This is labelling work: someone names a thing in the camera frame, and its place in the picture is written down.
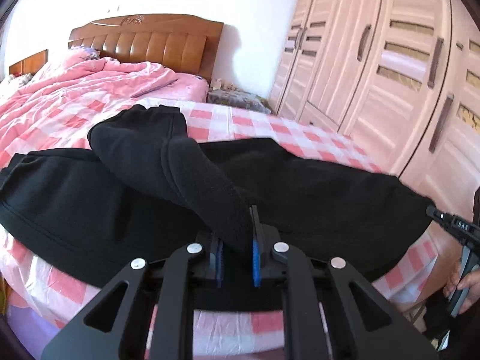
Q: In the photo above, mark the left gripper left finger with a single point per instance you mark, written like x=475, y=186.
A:
x=210, y=264

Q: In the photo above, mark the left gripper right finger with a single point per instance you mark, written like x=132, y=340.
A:
x=264, y=238

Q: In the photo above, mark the black pants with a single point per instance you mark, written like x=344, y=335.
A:
x=144, y=188

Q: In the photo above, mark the person right hand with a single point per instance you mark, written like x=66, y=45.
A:
x=470, y=282

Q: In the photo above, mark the cluttered bedside table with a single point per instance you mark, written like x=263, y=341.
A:
x=227, y=94

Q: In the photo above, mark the cream wardrobe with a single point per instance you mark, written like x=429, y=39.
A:
x=400, y=78

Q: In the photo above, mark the brown wooden headboard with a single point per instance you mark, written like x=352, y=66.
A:
x=184, y=43

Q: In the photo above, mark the pink quilt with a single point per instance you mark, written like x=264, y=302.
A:
x=74, y=91

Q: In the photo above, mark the wooden nightstand far side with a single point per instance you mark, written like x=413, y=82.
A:
x=31, y=64

